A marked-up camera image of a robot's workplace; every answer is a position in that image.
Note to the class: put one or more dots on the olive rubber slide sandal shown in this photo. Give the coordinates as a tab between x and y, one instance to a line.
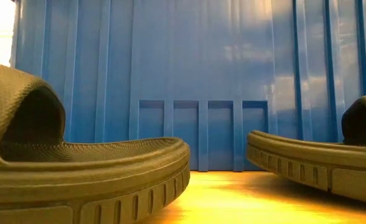
310	161
92	177

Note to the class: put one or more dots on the blue plastic bin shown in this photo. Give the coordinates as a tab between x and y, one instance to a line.
186	62

